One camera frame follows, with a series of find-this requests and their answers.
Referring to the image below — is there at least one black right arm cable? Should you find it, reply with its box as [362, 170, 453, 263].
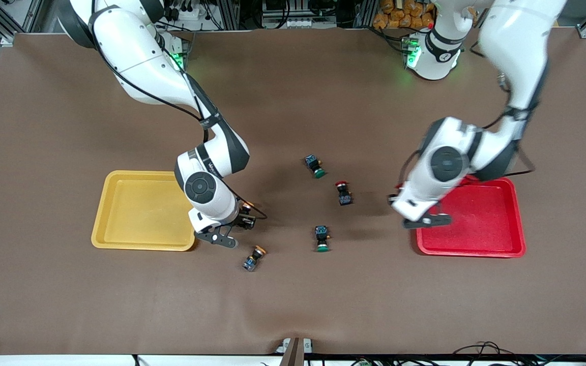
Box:
[89, 0, 269, 220]

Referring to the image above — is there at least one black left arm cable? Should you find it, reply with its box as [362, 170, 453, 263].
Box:
[468, 40, 536, 178]

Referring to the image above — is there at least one white power strip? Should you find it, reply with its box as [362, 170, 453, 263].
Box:
[170, 4, 208, 22]

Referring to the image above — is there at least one yellow plastic tray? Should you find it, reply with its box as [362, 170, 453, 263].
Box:
[91, 170, 203, 252]

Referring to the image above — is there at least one green push button switch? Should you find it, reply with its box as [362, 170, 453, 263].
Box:
[304, 155, 327, 179]
[314, 225, 331, 253]

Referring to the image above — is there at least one pile of orange objects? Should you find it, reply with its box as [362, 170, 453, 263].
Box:
[372, 0, 437, 30]

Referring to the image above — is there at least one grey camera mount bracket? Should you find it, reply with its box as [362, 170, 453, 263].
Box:
[275, 337, 314, 366]

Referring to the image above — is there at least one black cable bundle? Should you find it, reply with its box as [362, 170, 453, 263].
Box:
[451, 341, 586, 366]

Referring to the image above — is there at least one red plastic tray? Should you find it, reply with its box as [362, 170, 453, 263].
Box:
[413, 174, 526, 258]

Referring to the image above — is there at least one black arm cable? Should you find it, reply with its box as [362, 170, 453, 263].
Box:
[89, 0, 269, 220]
[468, 40, 536, 178]

